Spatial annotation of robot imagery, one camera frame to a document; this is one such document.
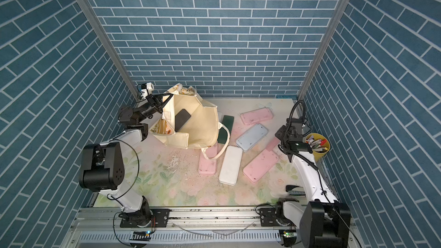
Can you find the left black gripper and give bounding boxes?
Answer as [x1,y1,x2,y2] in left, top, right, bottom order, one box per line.
[136,96,173,126]

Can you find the translucent pink case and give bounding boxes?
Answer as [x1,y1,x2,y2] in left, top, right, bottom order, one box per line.
[265,137,280,152]

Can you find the black case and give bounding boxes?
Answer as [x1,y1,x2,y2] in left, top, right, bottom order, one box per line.
[175,109,191,132]

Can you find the light blue case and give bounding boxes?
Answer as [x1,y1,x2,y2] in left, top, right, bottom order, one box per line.
[236,124,269,152]

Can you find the pink pencil case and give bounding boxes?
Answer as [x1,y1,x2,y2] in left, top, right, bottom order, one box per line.
[240,107,274,125]

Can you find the cream canvas tote bag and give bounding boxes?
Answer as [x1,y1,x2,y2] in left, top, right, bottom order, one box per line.
[149,83,226,160]

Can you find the dark green pencil case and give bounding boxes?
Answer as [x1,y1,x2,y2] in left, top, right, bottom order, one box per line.
[217,116,234,145]

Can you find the white pencil case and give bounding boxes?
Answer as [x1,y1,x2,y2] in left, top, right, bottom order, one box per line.
[219,146,243,186]

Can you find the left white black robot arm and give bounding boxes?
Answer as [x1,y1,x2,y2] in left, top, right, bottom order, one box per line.
[79,93,173,227]

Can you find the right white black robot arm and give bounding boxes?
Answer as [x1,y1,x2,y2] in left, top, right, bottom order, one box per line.
[275,118,351,248]

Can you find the yellow pen holder cup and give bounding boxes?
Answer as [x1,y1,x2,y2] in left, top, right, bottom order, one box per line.
[305,133,330,162]

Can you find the black grey stapler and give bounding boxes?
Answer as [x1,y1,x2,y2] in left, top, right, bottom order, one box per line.
[286,185,305,196]

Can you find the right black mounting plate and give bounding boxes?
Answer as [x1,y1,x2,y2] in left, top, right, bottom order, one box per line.
[255,206,286,227]

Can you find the black mounting plate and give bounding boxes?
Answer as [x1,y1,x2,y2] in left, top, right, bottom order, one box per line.
[118,209,171,228]
[255,206,286,227]

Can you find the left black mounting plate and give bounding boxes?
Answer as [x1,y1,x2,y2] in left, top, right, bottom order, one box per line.
[118,209,171,228]

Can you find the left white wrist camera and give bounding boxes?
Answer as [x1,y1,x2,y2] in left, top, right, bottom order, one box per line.
[136,82,155,99]

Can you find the aluminium front rail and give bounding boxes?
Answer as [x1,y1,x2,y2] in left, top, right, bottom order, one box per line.
[60,206,366,248]

